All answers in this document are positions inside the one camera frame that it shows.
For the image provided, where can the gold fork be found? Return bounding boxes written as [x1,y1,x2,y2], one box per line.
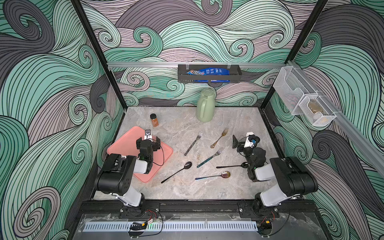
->
[210,128,229,149]

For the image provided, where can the iridescent gold spoon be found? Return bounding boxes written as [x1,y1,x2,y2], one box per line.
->
[195,171,231,181]

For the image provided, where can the green plastic pitcher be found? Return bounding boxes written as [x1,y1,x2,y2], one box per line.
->
[196,88,216,123]

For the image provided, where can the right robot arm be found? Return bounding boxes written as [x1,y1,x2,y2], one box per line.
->
[233,132,319,210]

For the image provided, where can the small clear wall bin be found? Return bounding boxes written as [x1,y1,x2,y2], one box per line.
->
[299,94,337,127]

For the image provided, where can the black wall basket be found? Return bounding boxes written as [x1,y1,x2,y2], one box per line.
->
[177,65,243,84]

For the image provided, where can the green handled fork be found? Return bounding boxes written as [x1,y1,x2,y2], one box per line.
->
[197,148,224,168]

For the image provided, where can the pink plastic tray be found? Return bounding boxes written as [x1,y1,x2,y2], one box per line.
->
[107,126,163,183]

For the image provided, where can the black front base frame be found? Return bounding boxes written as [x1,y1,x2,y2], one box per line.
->
[78,199,318,220]

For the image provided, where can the aluminium wall rail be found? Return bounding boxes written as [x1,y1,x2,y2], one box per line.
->
[107,61,286,69]

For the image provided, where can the small black spoon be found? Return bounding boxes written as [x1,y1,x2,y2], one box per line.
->
[216,162,249,169]

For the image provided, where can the silver fork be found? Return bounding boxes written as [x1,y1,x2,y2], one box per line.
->
[184,131,203,156]

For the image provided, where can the white perforated cable duct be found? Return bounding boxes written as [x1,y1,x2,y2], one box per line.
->
[83,221,258,232]

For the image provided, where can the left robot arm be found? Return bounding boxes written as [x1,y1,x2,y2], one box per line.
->
[95,138,162,207]

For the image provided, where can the orange spice jar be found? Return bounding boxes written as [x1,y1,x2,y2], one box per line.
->
[150,114,159,128]

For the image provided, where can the blue snack packet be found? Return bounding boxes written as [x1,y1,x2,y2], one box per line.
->
[186,68,230,76]

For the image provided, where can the right side aluminium rail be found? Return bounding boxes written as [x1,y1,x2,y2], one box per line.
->
[286,61,384,176]

